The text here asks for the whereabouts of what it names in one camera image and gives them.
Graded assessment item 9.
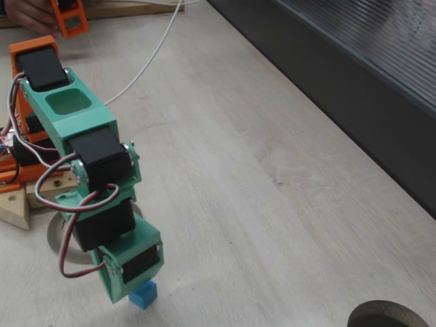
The small blue cube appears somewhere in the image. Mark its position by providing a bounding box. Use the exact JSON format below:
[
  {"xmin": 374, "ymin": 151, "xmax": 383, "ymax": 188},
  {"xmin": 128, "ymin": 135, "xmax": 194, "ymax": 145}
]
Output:
[{"xmin": 128, "ymin": 281, "xmax": 157, "ymax": 310}]

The person's bare hand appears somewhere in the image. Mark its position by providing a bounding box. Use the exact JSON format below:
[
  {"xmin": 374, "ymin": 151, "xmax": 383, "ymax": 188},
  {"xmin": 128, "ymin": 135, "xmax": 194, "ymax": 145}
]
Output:
[{"xmin": 6, "ymin": 0, "xmax": 62, "ymax": 37}]

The wooden base block with holes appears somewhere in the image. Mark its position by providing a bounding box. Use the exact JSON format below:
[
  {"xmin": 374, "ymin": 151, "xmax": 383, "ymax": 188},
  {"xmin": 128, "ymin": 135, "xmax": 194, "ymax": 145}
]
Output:
[{"xmin": 25, "ymin": 172, "xmax": 82, "ymax": 208}]

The red controller circuit board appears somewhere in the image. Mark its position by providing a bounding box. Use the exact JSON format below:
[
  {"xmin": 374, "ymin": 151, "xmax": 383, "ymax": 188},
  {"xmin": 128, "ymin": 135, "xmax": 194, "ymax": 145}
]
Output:
[{"xmin": 0, "ymin": 131, "xmax": 18, "ymax": 151}]

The flat tan wooden board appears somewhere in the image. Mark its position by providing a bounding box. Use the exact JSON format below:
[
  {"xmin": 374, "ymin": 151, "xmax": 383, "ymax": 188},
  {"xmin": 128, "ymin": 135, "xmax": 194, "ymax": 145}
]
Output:
[{"xmin": 0, "ymin": 0, "xmax": 185, "ymax": 28}]

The grey ring of tape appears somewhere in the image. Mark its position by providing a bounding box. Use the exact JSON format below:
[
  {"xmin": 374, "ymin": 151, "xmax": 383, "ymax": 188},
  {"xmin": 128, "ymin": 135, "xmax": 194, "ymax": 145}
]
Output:
[{"xmin": 46, "ymin": 203, "xmax": 144, "ymax": 265}]

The orange circuit board mount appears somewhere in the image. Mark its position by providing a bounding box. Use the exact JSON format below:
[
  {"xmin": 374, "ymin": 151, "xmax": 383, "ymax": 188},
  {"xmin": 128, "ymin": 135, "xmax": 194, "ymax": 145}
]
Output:
[{"xmin": 0, "ymin": 159, "xmax": 21, "ymax": 194}]

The white USB cable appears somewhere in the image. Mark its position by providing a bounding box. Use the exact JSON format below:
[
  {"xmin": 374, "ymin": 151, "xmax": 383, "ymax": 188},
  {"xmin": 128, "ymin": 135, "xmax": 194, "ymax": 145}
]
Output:
[{"xmin": 104, "ymin": 0, "xmax": 202, "ymax": 106}]

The round table cable hole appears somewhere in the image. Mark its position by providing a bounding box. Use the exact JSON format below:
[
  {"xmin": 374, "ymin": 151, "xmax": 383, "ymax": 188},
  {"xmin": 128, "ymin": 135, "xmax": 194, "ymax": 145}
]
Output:
[{"xmin": 346, "ymin": 299, "xmax": 431, "ymax": 327}]

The frosted partition with grey frame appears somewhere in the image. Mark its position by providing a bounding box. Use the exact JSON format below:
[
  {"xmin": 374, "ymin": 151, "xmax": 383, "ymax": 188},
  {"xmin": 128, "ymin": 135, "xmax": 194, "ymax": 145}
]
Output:
[{"xmin": 206, "ymin": 0, "xmax": 436, "ymax": 221}]

